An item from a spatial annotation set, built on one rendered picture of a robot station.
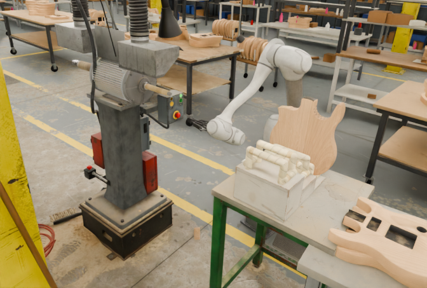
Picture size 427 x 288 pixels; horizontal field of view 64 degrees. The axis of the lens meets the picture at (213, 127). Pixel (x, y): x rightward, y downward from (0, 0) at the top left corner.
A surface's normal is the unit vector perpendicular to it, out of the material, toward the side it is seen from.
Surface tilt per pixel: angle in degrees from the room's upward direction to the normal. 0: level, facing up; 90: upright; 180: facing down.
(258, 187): 90
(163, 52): 90
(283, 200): 90
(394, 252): 0
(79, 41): 90
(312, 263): 0
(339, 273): 0
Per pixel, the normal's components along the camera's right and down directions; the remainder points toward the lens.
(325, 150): -0.63, 0.31
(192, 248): 0.04, -0.90
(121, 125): 0.79, 0.29
